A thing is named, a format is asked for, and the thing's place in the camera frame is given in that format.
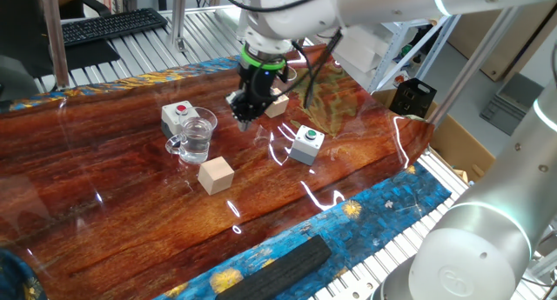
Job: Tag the red push button box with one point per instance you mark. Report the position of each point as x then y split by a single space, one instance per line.
172 115

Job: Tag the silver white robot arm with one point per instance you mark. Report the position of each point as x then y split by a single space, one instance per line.
391 4

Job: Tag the aluminium frame post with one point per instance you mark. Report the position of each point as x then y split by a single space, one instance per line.
54 35
178 17

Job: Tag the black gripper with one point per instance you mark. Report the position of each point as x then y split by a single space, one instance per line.
257 84

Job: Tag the small red white object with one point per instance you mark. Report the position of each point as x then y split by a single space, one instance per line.
401 79

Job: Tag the clear mug with water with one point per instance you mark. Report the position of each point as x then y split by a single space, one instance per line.
196 139

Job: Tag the black power adapter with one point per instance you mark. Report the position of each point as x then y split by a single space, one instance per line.
162 1

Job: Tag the glossy wood grain mat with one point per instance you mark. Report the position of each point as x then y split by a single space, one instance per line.
130 204

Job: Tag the black computer keyboard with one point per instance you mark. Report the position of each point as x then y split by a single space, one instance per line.
109 26

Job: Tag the black plastic crate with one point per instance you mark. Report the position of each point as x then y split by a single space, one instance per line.
411 98

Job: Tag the black computer monitor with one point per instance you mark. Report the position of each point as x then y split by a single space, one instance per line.
22 21

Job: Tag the grey plastic crate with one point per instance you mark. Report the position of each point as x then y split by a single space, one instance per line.
509 104

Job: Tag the clear empty plastic cup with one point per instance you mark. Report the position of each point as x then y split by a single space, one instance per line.
290 84

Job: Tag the white foam boxes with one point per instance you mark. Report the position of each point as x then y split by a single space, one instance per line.
361 48

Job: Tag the small green object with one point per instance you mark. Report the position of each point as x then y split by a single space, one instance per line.
405 50

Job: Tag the green push button box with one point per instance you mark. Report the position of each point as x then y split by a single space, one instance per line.
306 145

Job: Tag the light wooden cube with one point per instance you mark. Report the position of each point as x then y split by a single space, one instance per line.
278 106
215 176

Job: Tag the black foam bar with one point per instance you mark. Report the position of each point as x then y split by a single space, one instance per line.
278 269

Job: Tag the aluminium frame beam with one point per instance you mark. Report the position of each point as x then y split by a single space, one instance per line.
474 61

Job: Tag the black desk mat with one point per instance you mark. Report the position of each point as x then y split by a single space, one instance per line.
93 54

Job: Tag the white metal shelf rack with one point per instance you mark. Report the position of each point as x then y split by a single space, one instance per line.
393 48

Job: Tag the brown wooden panel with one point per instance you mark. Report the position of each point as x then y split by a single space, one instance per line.
500 48

